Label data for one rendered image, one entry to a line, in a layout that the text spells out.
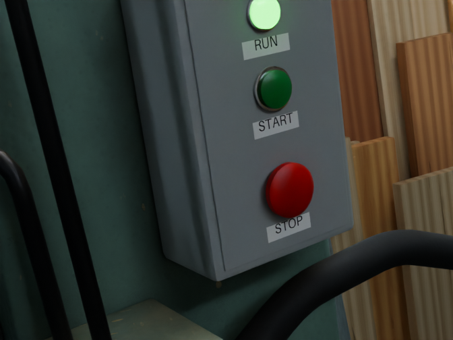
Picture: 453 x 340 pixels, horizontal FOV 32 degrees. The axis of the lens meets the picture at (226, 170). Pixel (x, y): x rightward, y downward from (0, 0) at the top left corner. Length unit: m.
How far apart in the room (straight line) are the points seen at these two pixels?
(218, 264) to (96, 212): 0.08
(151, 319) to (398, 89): 1.70
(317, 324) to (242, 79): 0.21
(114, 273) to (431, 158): 1.69
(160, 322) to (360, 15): 1.68
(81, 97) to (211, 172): 0.08
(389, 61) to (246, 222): 1.68
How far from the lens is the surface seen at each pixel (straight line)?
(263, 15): 0.41
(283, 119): 0.43
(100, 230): 0.45
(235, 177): 0.42
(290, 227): 0.44
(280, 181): 0.42
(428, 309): 2.04
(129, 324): 0.45
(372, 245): 0.52
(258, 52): 0.42
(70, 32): 0.43
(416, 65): 2.05
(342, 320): 1.44
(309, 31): 0.44
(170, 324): 0.44
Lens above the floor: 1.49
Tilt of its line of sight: 15 degrees down
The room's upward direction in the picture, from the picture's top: 8 degrees counter-clockwise
